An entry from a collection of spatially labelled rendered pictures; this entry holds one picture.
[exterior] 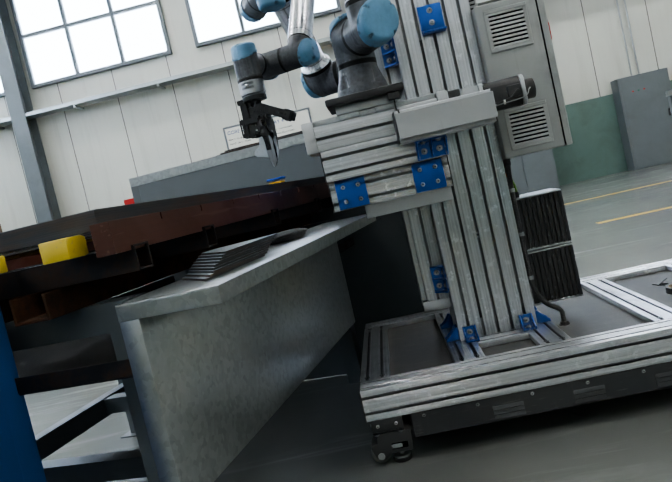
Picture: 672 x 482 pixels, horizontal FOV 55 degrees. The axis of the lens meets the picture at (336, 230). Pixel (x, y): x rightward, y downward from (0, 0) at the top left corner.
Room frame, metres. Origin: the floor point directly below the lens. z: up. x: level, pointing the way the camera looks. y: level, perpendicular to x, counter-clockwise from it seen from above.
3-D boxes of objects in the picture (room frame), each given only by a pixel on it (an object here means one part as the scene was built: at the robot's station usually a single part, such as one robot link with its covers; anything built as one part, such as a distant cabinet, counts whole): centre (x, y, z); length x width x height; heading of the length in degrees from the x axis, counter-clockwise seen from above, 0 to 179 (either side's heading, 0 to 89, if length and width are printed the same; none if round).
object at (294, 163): (2.81, 0.24, 0.50); 1.30 x 0.04 x 1.01; 74
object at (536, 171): (10.50, -3.16, 0.97); 1.00 x 0.48 x 1.95; 85
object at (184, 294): (1.70, 0.13, 0.66); 1.30 x 0.20 x 0.03; 164
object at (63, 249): (1.19, 0.50, 0.79); 0.06 x 0.05 x 0.04; 74
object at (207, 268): (1.37, 0.25, 0.70); 0.39 x 0.12 x 0.04; 164
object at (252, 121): (1.91, 0.15, 1.05); 0.09 x 0.08 x 0.12; 74
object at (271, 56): (2.00, 0.09, 1.21); 0.11 x 0.11 x 0.08; 67
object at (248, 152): (3.08, 0.16, 1.03); 1.30 x 0.60 x 0.04; 74
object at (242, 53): (1.92, 0.14, 1.21); 0.09 x 0.08 x 0.11; 157
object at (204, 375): (1.73, 0.20, 0.47); 1.30 x 0.04 x 0.35; 164
